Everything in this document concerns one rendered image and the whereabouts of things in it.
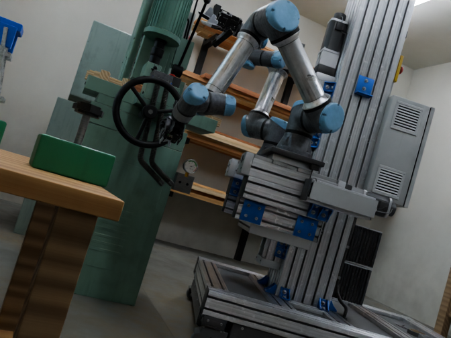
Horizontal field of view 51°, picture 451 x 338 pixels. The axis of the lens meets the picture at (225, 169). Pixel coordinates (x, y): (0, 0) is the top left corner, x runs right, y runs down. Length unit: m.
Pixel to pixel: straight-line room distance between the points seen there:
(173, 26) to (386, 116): 1.04
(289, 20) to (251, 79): 3.28
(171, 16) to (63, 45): 2.47
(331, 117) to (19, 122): 3.27
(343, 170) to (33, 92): 3.14
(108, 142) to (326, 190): 0.93
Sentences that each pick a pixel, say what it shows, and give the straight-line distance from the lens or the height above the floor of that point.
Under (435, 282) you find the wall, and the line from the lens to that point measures 4.97.
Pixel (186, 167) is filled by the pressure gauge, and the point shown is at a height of 0.65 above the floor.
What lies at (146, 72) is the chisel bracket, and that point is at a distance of 2.24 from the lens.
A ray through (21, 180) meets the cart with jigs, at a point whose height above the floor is 0.52.
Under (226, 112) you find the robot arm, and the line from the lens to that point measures 1.65.
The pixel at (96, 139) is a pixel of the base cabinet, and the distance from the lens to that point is 2.07.
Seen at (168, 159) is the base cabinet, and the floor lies 0.66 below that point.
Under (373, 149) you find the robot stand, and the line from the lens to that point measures 2.24.
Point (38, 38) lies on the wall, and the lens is 4.67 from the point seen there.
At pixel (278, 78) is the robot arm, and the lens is 2.64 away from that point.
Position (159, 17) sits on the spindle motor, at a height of 1.27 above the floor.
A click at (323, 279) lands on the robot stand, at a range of 2.19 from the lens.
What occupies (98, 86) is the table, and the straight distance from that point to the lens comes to 2.09.
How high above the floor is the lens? 0.56
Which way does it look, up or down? 4 degrees up
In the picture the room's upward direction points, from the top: 17 degrees clockwise
